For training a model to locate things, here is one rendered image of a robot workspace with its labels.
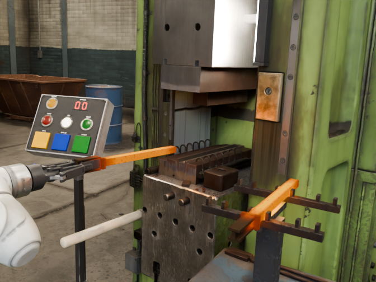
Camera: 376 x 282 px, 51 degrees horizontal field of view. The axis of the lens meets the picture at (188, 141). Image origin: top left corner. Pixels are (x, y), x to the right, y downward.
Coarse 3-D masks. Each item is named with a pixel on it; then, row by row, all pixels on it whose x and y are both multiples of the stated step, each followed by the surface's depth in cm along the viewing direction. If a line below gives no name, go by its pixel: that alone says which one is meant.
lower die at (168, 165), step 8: (224, 144) 191; (232, 144) 187; (184, 152) 176; (192, 152) 173; (200, 152) 169; (216, 152) 170; (224, 152) 174; (232, 152) 175; (248, 152) 180; (160, 160) 164; (168, 160) 161; (176, 160) 158; (192, 160) 157; (200, 160) 159; (208, 160) 160; (224, 160) 166; (232, 160) 171; (160, 168) 164; (168, 168) 161; (176, 168) 158; (184, 168) 156; (192, 168) 153; (200, 168) 154; (240, 168) 177; (168, 176) 162; (176, 176) 159; (184, 176) 156; (192, 176) 153
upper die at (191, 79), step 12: (168, 72) 154; (180, 72) 150; (192, 72) 146; (204, 72) 146; (216, 72) 151; (228, 72) 158; (240, 72) 164; (252, 72) 171; (168, 84) 155; (180, 84) 151; (192, 84) 147; (204, 84) 147; (216, 84) 153; (228, 84) 159; (240, 84) 166; (252, 84) 173
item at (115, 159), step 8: (136, 152) 137; (144, 152) 138; (152, 152) 141; (160, 152) 144; (168, 152) 147; (80, 160) 117; (88, 160) 120; (104, 160) 123; (112, 160) 127; (120, 160) 129; (128, 160) 132; (136, 160) 135; (104, 168) 124
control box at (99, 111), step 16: (48, 96) 183; (64, 96) 181; (48, 112) 180; (64, 112) 179; (80, 112) 177; (96, 112) 175; (32, 128) 179; (48, 128) 178; (64, 128) 176; (80, 128) 174; (96, 128) 172; (48, 144) 175; (96, 144) 170
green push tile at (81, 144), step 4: (76, 136) 172; (80, 136) 172; (76, 140) 172; (80, 140) 171; (84, 140) 171; (88, 140) 170; (76, 144) 171; (80, 144) 171; (84, 144) 170; (88, 144) 170; (72, 148) 171; (76, 148) 170; (80, 148) 170; (84, 148) 170; (88, 148) 170; (76, 152) 171; (80, 152) 170; (84, 152) 169
